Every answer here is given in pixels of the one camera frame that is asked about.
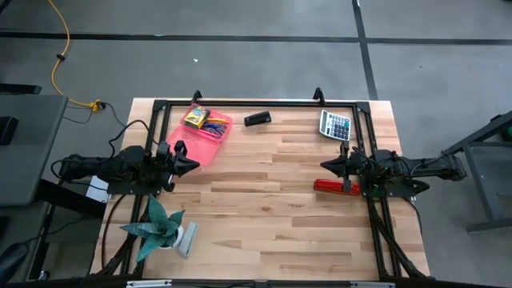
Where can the small black stapler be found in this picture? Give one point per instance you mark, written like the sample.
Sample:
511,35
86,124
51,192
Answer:
258,118

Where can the white plant pot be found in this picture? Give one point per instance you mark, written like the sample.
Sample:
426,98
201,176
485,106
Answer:
179,238

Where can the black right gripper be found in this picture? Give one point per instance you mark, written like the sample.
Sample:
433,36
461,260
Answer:
355,164

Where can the white label plate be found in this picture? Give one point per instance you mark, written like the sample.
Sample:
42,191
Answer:
98,188

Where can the red stapler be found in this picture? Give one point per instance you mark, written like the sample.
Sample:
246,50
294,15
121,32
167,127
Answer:
328,186

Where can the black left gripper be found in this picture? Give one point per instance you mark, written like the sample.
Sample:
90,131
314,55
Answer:
164,162

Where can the black support beam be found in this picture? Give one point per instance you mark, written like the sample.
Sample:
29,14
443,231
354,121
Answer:
68,198

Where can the green artificial plant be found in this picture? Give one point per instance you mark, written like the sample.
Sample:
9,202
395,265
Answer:
158,230

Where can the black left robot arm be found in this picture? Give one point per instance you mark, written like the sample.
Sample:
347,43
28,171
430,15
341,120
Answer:
100,168

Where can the grey whiteboard eraser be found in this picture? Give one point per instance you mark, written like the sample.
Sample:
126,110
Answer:
189,240

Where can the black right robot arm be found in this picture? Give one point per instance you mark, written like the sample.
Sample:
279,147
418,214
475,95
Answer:
400,170

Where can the black aluminium table frame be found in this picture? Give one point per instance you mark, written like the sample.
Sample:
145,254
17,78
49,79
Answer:
260,104

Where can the black box on side table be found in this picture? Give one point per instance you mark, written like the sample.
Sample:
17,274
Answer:
8,130

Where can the pink translucent pencil case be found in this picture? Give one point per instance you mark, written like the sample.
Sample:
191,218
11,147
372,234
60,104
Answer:
196,148

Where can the black frame clamp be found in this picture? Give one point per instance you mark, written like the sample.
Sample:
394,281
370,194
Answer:
196,97
318,96

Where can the silver metal bracket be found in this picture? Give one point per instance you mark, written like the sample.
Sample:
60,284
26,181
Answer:
148,283
372,285

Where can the white desk calculator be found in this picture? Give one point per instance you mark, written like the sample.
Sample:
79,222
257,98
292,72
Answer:
335,125

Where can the yellow green crayon box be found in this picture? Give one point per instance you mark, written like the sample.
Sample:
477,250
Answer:
197,117

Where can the grey side table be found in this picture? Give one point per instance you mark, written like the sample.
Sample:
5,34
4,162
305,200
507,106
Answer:
28,148

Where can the black flat bar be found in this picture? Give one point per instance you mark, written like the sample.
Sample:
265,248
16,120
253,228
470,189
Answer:
20,89

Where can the grey metal table frame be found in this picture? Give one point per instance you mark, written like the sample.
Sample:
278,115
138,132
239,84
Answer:
476,180

